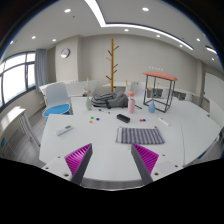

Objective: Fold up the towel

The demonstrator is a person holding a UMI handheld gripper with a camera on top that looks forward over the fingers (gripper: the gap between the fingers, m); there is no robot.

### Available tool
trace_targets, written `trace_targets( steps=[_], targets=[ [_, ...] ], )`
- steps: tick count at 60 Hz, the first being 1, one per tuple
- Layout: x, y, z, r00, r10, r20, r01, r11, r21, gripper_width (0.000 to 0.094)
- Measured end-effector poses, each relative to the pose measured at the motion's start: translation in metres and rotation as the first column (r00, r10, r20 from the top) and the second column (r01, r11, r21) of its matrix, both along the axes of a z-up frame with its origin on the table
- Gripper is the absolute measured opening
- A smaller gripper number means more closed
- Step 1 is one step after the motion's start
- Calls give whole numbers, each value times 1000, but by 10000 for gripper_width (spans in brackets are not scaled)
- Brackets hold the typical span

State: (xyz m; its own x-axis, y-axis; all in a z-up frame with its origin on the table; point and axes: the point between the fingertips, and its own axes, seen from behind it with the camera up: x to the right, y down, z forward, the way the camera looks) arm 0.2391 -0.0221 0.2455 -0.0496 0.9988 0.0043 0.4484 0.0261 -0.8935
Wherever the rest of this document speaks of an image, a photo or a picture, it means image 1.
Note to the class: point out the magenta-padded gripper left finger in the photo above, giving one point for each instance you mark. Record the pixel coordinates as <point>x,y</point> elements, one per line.
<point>77,160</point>

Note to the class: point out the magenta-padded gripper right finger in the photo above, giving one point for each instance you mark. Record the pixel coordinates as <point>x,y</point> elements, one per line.
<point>147,159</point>

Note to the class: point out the grey striped towel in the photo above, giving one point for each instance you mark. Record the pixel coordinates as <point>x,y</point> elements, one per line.
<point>140,136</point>

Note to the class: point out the white remote control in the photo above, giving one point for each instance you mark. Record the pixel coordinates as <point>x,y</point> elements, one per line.
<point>64,130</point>

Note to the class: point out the small red block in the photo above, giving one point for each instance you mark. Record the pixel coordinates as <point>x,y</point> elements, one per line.
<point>155,127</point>

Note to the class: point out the black rectangular case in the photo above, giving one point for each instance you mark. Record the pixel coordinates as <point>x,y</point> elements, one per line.
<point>123,118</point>

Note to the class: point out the blue vase with flowers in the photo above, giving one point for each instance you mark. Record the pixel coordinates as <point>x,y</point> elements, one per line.
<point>151,107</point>

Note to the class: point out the pink vase with flowers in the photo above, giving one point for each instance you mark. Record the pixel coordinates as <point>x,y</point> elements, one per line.
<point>131,106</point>

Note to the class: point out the black and white marker pen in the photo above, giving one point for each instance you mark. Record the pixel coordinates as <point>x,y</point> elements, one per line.
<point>104,110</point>

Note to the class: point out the green vase with dried stems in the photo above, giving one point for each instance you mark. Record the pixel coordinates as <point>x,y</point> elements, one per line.
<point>88,104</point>

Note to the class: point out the white chair with blue seat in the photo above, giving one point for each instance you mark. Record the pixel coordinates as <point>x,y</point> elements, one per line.
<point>56,96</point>

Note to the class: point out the grey backpack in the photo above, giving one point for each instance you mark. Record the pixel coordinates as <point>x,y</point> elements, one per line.
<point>111,100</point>

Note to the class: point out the white plain chair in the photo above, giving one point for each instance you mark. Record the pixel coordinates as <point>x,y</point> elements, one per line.
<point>138,87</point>

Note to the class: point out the white side desk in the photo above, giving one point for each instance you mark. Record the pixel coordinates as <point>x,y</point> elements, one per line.
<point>13,116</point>

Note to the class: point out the grey curtain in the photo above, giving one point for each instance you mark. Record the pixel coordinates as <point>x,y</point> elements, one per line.
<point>41,70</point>

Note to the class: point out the wooden coat rack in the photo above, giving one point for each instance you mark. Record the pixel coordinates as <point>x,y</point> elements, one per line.
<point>112,66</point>

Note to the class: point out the window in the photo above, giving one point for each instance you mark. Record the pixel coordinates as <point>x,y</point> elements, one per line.
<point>15,78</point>

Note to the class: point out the long ceiling light strip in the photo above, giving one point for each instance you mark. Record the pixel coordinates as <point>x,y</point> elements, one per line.
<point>133,26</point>

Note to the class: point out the round ceiling spotlights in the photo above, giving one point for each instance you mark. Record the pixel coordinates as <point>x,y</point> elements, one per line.
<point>67,10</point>

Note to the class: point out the black frame stand orange top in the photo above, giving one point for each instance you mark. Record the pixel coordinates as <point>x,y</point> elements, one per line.
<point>160,75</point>

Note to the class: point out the round wall clock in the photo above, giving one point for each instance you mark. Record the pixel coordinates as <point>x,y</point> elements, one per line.
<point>65,53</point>

